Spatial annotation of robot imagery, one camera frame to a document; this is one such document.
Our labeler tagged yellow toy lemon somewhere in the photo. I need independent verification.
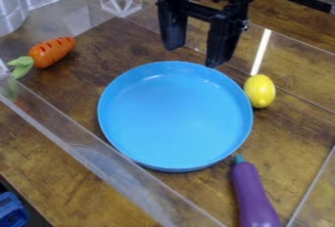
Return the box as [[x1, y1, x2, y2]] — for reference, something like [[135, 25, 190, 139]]
[[244, 74, 276, 109]]

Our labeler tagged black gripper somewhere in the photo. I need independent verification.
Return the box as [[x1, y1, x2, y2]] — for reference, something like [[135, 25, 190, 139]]
[[157, 0, 252, 68]]

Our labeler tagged clear acrylic enclosure wall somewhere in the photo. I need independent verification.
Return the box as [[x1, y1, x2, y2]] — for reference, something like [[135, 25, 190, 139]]
[[0, 61, 227, 227]]

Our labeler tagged blue plastic box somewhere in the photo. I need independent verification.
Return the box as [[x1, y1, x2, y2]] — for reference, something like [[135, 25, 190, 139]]
[[0, 192, 30, 227]]

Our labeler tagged orange toy carrot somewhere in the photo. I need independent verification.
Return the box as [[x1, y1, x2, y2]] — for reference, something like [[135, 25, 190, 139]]
[[8, 36, 77, 79]]

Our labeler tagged blue round plate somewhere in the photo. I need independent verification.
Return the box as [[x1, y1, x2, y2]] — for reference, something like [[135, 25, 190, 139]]
[[97, 61, 253, 172]]

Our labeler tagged purple toy eggplant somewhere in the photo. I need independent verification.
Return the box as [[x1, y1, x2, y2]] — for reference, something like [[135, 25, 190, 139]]
[[232, 155, 283, 227]]

